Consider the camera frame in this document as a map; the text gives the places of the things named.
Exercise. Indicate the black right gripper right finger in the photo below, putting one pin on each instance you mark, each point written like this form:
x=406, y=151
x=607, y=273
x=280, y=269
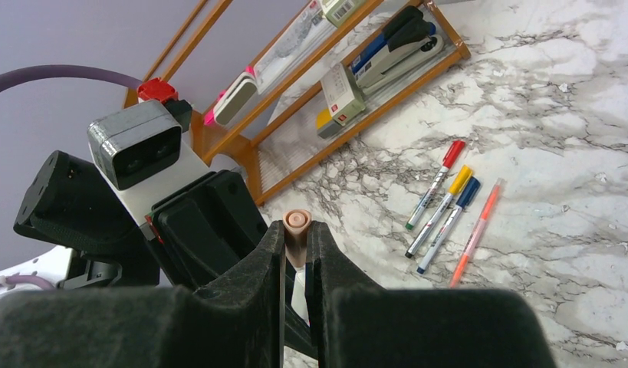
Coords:
x=357, y=323

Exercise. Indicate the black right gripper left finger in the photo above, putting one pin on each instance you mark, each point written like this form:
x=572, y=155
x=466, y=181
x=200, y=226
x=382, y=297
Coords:
x=237, y=320

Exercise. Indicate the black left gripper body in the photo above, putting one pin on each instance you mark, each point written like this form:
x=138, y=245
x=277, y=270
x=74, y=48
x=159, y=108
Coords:
x=200, y=232

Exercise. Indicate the clear white pen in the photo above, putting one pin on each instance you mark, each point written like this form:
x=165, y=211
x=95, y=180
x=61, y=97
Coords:
x=298, y=297

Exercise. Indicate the beige pen cap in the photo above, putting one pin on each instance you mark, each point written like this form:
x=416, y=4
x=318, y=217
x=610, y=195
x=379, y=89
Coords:
x=296, y=223

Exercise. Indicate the orange pen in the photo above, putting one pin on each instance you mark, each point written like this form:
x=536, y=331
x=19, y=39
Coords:
x=477, y=233

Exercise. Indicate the blue pen cap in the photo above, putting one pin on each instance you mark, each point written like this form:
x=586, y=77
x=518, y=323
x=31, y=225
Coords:
x=472, y=187

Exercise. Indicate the white blue tip marker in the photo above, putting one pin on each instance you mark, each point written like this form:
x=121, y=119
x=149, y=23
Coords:
x=439, y=239

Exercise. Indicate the thin white black pen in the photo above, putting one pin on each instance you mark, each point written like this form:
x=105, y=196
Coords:
x=429, y=226

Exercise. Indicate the red pen cap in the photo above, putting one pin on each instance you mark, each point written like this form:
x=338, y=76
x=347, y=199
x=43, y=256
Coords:
x=453, y=153

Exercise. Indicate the white whiteboard marker pen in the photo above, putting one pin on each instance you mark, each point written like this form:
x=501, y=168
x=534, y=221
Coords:
x=418, y=211

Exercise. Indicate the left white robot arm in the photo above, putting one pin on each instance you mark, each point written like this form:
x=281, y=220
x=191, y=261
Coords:
x=24, y=277

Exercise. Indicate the white grey stapler box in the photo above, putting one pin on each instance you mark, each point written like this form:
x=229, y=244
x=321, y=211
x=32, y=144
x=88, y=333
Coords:
x=235, y=99

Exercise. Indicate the wooden shelf rack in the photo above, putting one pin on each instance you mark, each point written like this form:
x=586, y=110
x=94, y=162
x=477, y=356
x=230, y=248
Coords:
x=288, y=147

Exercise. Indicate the yellow grey eraser block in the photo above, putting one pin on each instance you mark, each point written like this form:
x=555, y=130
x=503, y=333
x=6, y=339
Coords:
x=326, y=126

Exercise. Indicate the beige deli staples box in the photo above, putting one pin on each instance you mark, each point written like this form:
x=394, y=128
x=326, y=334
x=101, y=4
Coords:
x=343, y=97

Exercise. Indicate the long white printed box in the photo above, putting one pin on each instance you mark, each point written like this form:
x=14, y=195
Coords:
x=303, y=36

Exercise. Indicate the green white deli box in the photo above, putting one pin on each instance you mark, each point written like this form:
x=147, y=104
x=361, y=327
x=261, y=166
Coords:
x=338, y=11

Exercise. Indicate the blue grey stapler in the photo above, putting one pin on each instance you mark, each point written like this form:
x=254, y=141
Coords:
x=405, y=43

